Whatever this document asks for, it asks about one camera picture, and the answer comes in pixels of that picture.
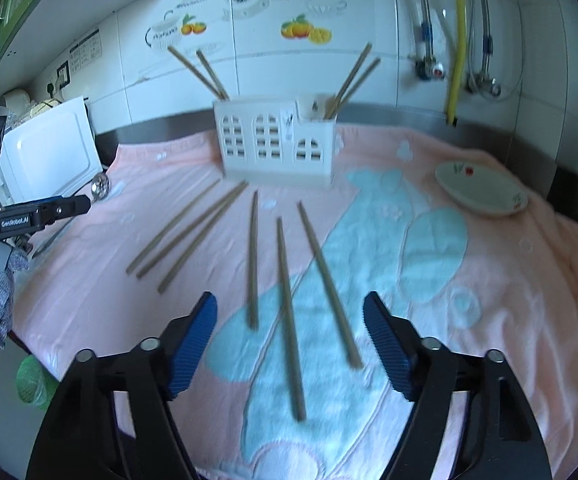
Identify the white house-shaped utensil holder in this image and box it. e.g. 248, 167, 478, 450
213, 93, 336, 188

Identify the white microwave oven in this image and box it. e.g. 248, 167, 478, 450
0, 96, 102, 206

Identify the braided steel hose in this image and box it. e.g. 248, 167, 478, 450
466, 0, 503, 98
413, 0, 437, 61

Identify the pink patterned towel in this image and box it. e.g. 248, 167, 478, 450
13, 126, 578, 479

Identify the metal water valve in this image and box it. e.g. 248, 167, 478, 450
411, 56, 446, 81

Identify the white oval dish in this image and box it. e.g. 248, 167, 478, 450
434, 160, 529, 218

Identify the steel slotted spoon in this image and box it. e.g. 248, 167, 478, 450
32, 171, 112, 258

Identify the brown wooden chopstick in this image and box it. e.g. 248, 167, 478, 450
248, 191, 259, 330
324, 42, 373, 120
298, 202, 363, 370
125, 178, 222, 276
167, 46, 222, 101
196, 49, 229, 101
325, 58, 381, 120
276, 217, 306, 422
158, 182, 248, 294
126, 181, 247, 280

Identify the green plastic basket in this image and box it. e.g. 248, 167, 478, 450
16, 356, 59, 411

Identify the yellow gas pipe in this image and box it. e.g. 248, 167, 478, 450
446, 0, 468, 126

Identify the wall power socket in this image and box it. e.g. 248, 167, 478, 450
57, 61, 71, 90

